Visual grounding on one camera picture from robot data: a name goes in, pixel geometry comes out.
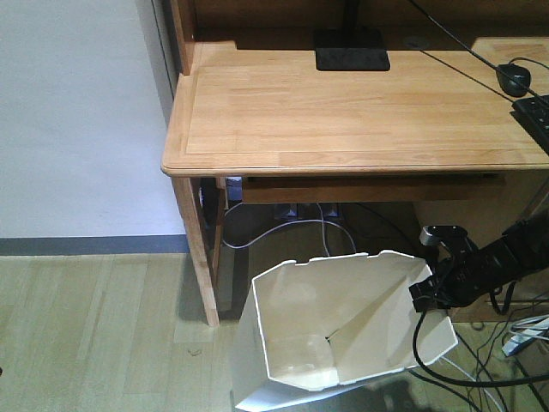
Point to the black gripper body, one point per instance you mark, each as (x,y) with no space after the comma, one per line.
(461,279)

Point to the white plastic trash bin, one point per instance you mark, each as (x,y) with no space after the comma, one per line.
(314,330)

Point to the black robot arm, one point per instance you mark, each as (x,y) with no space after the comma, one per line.
(526,247)

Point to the wooden drawer cabinet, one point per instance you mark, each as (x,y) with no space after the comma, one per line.
(490,219)

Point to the white power strip at right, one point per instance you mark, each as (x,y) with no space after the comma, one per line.
(525,331)

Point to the black keyboard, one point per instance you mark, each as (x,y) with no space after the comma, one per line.
(532,115)

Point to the black computer mouse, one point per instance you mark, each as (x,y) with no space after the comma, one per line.
(513,79)

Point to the black monitor stand base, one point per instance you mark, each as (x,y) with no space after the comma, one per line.
(348,48)

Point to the wooden desk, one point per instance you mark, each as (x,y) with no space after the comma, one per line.
(250,102)

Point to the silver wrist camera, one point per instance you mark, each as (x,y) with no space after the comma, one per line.
(437,234)

